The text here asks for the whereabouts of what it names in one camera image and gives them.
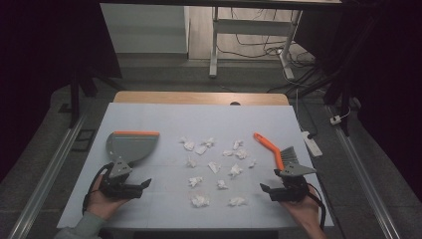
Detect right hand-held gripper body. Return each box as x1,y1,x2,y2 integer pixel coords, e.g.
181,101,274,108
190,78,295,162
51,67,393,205
274,162,317,203

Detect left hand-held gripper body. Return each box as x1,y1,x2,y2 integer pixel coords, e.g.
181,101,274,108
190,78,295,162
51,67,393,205
99,156,134,200

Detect grey dustpan with orange edge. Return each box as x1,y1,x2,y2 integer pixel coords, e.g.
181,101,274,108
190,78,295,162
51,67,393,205
105,130,161,167

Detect orange-handled brush with grey bristles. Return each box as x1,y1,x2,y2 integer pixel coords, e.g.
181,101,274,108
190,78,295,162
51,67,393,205
253,131,303,172

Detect white paper scraps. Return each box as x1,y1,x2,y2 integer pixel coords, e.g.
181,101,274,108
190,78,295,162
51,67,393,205
178,135,258,209

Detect person's right hand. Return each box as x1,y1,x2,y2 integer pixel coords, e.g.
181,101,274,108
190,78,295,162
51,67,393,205
281,185,323,233

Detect person's left hand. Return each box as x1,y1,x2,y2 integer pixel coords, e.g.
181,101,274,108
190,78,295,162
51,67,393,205
87,180,131,221

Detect white power strip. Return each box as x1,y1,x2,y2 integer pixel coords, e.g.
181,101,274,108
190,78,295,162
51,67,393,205
301,130,323,158

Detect black metal stand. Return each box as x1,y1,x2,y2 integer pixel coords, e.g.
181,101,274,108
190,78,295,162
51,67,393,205
68,68,101,129

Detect wooden table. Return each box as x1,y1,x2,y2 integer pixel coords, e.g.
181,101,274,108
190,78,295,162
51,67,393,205
112,91,291,107

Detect dark curtain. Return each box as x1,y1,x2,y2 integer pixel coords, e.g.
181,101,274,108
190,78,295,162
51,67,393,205
293,0,422,200
0,0,123,183

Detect white cabinet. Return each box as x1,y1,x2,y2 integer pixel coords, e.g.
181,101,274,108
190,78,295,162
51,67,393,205
100,3,191,55

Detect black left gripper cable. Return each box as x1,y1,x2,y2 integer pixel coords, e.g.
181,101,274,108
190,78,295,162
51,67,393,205
82,162,115,216

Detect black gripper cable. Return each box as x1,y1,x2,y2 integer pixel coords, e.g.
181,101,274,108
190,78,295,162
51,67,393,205
82,162,115,216
308,182,326,231

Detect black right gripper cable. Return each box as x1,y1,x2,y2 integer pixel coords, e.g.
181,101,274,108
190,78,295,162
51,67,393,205
308,182,326,231

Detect aluminium rail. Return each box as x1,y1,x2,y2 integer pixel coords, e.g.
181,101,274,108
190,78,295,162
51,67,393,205
6,111,89,239
331,125,403,239

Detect black power strip cable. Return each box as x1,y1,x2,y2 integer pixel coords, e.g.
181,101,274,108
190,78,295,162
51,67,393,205
295,88,317,139

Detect black floor cable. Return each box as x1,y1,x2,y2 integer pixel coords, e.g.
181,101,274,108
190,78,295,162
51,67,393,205
217,8,317,68

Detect white desk frame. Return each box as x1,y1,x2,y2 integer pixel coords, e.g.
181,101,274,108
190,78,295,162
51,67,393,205
208,6,304,81

